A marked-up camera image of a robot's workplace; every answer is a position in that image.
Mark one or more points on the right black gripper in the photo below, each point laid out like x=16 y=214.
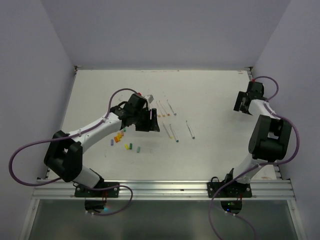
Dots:
x=238 y=104

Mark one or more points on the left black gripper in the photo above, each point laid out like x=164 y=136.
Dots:
x=151 y=124

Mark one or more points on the small yellow cap marker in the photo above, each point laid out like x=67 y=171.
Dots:
x=167 y=130

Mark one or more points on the green cap marker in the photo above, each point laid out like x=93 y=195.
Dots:
x=174 y=133

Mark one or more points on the orange cap marker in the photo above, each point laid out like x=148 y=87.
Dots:
x=164 y=109

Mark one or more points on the mint cap marker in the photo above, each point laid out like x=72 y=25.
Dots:
x=190 y=130

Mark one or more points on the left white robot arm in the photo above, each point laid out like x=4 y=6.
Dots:
x=65 y=153

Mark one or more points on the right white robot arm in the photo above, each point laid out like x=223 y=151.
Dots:
x=270 y=137

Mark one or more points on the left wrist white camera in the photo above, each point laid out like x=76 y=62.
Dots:
x=149 y=98

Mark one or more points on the aluminium front rail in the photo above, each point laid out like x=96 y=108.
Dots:
x=170 y=190

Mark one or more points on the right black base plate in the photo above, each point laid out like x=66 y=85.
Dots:
x=234 y=190

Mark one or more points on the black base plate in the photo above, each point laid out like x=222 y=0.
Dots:
x=234 y=190
x=103 y=189

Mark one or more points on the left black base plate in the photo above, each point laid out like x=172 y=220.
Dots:
x=103 y=189

